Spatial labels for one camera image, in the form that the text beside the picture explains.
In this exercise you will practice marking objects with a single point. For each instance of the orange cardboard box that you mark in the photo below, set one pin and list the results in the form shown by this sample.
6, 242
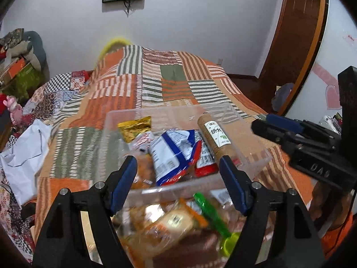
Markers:
16, 68

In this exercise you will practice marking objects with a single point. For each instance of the brown bun packet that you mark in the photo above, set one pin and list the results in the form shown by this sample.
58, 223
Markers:
181, 249

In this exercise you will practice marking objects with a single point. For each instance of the wooden door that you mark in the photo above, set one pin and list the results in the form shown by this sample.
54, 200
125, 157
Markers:
295, 33

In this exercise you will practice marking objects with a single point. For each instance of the yellow round object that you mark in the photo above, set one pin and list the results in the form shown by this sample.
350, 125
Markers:
111, 43

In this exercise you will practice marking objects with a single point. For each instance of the red snack packet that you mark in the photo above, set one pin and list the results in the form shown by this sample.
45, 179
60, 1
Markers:
205, 164

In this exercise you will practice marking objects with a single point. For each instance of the white cloth bag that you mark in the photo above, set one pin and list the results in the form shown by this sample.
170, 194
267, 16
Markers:
25, 150

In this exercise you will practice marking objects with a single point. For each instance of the blue and white snack packet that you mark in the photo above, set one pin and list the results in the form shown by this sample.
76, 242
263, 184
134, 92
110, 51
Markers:
167, 156

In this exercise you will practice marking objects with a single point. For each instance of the sliced bread packet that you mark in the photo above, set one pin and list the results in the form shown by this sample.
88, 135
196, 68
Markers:
173, 222

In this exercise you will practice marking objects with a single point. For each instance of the clear plastic container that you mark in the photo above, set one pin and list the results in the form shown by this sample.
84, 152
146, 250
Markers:
251, 145

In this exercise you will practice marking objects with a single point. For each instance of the small white snack packet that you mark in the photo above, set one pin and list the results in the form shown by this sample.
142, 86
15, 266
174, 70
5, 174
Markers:
142, 141

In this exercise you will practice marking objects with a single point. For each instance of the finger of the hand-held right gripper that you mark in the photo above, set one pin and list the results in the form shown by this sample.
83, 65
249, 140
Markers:
267, 131
284, 123

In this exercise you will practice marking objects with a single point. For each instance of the pink door sticker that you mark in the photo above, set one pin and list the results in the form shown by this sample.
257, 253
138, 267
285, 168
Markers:
332, 95

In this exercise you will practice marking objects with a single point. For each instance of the gold snack packet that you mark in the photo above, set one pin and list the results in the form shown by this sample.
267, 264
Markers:
134, 127

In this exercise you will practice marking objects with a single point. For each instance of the patterned dark cloth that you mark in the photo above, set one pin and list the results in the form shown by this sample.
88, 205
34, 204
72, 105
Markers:
12, 37

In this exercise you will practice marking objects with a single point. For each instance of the brown cylinder noodle packet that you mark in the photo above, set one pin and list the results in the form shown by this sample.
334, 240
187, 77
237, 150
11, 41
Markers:
220, 145

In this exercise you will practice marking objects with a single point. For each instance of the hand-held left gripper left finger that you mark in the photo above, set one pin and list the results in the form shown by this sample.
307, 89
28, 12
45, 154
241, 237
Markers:
124, 184

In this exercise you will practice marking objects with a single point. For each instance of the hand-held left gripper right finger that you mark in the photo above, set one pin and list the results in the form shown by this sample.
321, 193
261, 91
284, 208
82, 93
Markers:
234, 187

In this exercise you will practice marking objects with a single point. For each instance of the orange striped patchwork blanket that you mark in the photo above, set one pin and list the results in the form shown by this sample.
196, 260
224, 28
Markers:
167, 89

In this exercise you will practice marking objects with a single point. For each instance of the green snack packet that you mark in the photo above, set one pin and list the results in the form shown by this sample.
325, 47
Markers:
209, 209

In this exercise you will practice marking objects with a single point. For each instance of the checkered patchwork quilt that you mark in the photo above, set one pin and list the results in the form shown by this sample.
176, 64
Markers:
55, 89

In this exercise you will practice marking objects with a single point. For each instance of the croissant packet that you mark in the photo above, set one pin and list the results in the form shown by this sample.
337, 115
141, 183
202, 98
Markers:
142, 173

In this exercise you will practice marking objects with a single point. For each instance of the grey-blue cloth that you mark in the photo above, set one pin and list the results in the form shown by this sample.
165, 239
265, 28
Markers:
283, 96

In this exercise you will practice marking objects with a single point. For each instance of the pink plush toy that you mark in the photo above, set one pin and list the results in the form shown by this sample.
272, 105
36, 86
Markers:
14, 106

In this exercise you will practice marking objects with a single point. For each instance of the white sliding door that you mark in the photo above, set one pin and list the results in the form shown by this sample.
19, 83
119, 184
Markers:
334, 19

